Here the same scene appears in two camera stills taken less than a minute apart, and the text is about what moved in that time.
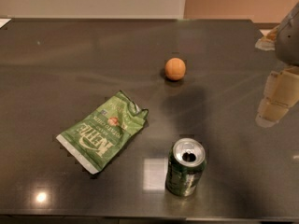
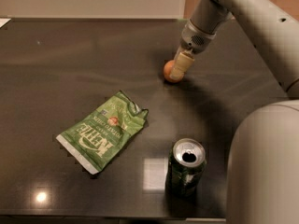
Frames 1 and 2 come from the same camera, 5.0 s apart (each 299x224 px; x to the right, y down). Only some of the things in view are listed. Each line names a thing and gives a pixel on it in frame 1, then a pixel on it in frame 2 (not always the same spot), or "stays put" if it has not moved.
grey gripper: (289, 42) to (193, 38)
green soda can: (186, 161) stays put
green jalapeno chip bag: (99, 138) stays put
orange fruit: (175, 68) stays put
